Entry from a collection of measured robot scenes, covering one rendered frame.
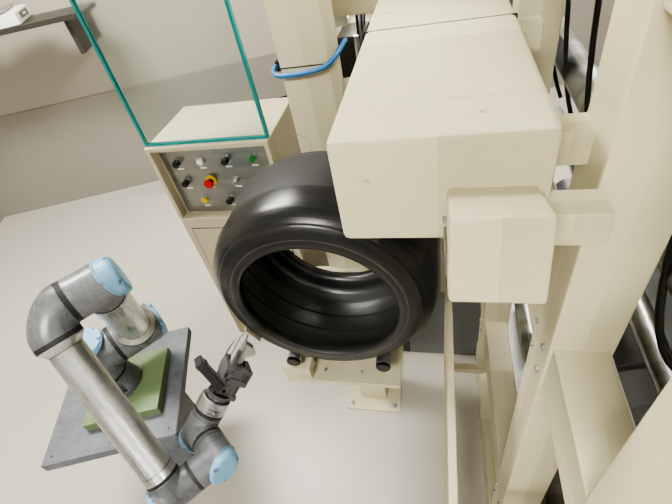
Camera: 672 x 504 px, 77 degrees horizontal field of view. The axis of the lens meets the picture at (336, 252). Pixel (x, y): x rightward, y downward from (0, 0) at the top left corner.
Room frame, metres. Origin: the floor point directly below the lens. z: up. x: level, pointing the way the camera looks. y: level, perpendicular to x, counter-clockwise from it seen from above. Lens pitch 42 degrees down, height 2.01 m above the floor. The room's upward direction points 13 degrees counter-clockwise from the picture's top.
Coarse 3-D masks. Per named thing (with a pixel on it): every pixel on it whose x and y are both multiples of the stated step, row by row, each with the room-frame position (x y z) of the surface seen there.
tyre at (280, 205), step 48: (288, 192) 0.81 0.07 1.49; (240, 240) 0.78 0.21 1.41; (288, 240) 0.73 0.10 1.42; (336, 240) 0.70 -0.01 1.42; (384, 240) 0.69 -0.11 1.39; (432, 240) 0.77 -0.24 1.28; (240, 288) 0.79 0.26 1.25; (288, 288) 1.01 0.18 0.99; (336, 288) 1.00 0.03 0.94; (384, 288) 0.94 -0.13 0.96; (432, 288) 0.67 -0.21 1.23; (288, 336) 0.78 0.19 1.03; (336, 336) 0.83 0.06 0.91; (384, 336) 0.68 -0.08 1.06
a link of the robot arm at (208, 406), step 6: (204, 390) 0.72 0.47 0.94; (204, 396) 0.69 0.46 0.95; (198, 402) 0.69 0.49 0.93; (204, 402) 0.68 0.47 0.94; (210, 402) 0.68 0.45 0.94; (216, 402) 0.68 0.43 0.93; (228, 402) 0.69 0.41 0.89; (198, 408) 0.67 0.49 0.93; (204, 408) 0.67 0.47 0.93; (210, 408) 0.66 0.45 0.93; (216, 408) 0.66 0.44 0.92; (222, 408) 0.67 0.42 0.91; (210, 414) 0.66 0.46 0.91; (216, 414) 0.66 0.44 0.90; (222, 414) 0.66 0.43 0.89
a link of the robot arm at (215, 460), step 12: (204, 432) 0.61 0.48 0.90; (216, 432) 0.61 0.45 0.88; (204, 444) 0.58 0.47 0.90; (216, 444) 0.57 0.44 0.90; (228, 444) 0.57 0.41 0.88; (192, 456) 0.56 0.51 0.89; (204, 456) 0.54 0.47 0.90; (216, 456) 0.53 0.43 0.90; (228, 456) 0.53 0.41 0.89; (192, 468) 0.52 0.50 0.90; (204, 468) 0.51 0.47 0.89; (216, 468) 0.51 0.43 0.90; (228, 468) 0.52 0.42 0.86; (204, 480) 0.49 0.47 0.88; (216, 480) 0.49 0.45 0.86
